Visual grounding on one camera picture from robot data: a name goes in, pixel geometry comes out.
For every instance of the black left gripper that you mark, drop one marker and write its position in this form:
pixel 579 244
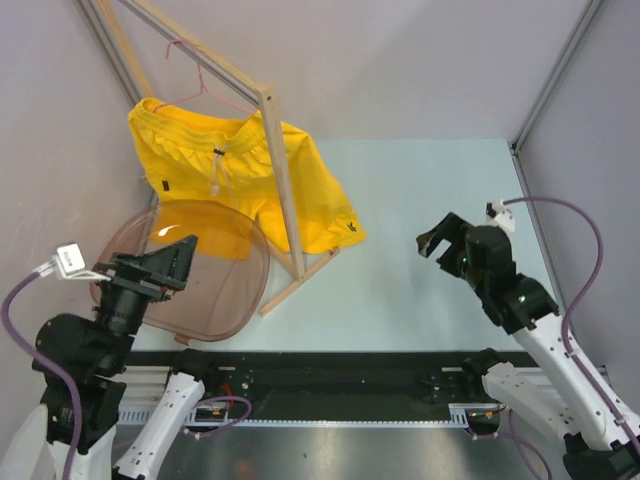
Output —
pixel 158 272

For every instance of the pink translucent plastic basin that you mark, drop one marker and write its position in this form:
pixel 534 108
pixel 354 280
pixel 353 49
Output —
pixel 228 273

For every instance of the wooden clothes rack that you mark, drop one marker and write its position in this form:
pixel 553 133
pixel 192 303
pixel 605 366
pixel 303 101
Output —
pixel 261 96

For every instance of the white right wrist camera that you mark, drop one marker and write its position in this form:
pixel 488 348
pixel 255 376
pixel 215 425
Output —
pixel 499 215

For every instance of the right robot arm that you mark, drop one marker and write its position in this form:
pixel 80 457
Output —
pixel 595 431

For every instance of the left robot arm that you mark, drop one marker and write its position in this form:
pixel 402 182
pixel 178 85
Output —
pixel 80 358

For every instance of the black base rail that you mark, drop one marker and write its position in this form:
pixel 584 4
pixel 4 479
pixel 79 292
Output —
pixel 365 388

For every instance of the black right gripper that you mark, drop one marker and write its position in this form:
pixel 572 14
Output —
pixel 452 231

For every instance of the pink wire hanger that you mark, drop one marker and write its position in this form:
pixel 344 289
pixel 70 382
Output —
pixel 203 89

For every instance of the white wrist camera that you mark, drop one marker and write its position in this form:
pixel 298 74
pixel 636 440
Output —
pixel 499 215
pixel 67 262

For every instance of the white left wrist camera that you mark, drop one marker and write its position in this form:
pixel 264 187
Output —
pixel 67 262

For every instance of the yellow shorts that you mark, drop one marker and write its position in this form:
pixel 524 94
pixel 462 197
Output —
pixel 191 156

